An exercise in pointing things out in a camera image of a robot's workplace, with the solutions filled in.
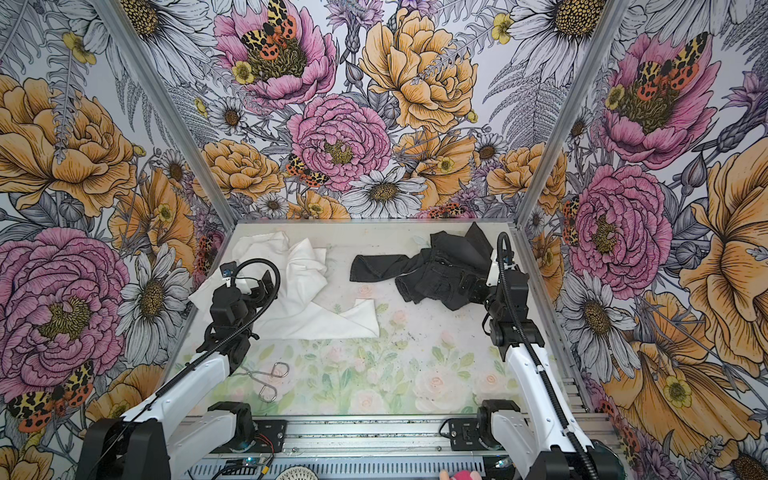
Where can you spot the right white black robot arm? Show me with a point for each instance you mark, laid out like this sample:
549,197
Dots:
544,441

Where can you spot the black cloth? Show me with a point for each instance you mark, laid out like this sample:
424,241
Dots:
452,270

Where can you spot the metal scissors forceps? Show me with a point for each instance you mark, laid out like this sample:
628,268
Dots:
271,383

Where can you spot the right aluminium corner post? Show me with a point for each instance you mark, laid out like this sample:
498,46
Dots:
605,33

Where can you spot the pink toy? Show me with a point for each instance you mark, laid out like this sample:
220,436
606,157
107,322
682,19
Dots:
461,475

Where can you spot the white round fan grille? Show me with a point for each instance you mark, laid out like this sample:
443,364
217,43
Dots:
297,473

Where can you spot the aluminium corner post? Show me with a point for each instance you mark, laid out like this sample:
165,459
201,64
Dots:
605,33
125,38

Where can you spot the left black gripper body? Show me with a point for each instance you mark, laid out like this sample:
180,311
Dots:
257,299

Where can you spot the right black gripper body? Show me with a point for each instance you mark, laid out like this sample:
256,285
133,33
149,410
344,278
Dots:
493,305

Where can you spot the aluminium front rail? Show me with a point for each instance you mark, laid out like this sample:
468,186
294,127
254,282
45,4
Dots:
374,436

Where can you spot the white cloth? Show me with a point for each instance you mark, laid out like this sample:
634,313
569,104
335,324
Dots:
294,315

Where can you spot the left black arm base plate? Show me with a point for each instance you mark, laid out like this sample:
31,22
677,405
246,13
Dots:
268,436

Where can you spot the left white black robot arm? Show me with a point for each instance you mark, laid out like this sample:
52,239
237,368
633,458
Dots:
153,440

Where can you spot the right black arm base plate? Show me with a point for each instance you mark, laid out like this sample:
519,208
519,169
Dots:
463,435

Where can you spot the left aluminium corner post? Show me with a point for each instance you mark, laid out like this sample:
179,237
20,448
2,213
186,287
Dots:
125,38

